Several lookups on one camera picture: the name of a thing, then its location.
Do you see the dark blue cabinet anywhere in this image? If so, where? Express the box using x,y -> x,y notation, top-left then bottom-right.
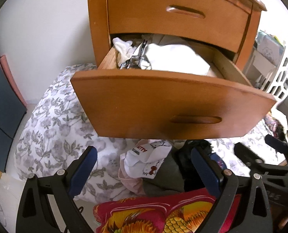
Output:
0,46 -> 28,173

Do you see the black garment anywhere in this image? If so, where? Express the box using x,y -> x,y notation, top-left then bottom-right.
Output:
173,139 -> 212,192

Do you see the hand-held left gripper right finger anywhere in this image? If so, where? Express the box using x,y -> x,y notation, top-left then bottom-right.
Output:
191,147 -> 273,233

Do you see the floral quilt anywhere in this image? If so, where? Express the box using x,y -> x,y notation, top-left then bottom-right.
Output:
14,63 -> 287,203

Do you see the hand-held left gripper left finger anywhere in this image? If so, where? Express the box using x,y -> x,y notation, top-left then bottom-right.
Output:
16,146 -> 98,233

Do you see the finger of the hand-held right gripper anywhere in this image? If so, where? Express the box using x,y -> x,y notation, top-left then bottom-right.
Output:
265,134 -> 288,162
234,142 -> 288,175

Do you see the wooden drawer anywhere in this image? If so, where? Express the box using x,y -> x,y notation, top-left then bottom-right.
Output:
106,0 -> 253,54
70,33 -> 283,140

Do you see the grey garment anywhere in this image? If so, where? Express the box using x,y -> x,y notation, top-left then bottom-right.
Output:
143,160 -> 185,196

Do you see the pink soft garment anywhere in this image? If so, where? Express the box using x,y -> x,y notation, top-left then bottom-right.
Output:
118,167 -> 144,196

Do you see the white cloth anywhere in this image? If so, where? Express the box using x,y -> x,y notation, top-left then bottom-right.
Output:
112,37 -> 135,65

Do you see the plain white garment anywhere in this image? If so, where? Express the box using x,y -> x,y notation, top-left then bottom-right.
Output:
144,34 -> 211,76

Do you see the white cartoon print garment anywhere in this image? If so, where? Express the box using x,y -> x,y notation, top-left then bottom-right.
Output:
121,139 -> 172,182

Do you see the pink board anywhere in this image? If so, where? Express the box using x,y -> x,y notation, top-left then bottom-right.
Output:
0,55 -> 28,110

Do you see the black cloth bundle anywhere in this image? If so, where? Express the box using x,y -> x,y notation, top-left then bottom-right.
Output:
272,124 -> 288,142

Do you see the closed wooden drawer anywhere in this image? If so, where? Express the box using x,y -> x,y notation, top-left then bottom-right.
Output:
106,0 -> 253,54

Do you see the white cutout shelf rack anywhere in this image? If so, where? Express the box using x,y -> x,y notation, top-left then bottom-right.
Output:
252,56 -> 288,102

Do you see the red printed blanket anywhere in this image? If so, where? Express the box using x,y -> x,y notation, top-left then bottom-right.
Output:
92,188 -> 241,233

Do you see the wooden nightstand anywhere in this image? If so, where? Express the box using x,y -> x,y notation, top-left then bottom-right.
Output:
87,0 -> 268,78

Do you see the white illustrated box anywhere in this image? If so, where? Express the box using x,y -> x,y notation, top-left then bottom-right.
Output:
257,37 -> 284,61

